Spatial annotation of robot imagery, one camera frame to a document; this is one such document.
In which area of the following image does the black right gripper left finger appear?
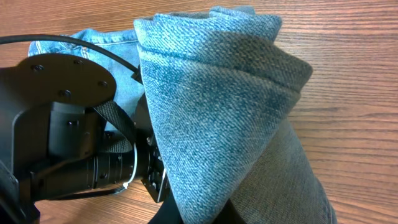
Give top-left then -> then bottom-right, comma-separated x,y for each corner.
148,192 -> 183,224

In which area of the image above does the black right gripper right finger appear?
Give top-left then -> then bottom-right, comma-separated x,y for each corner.
214,200 -> 246,224

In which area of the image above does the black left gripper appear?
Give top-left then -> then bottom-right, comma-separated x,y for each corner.
133,94 -> 170,203

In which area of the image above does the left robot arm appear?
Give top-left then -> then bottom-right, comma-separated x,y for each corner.
1,54 -> 170,223

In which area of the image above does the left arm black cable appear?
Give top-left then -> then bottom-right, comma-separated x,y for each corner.
0,34 -> 144,85

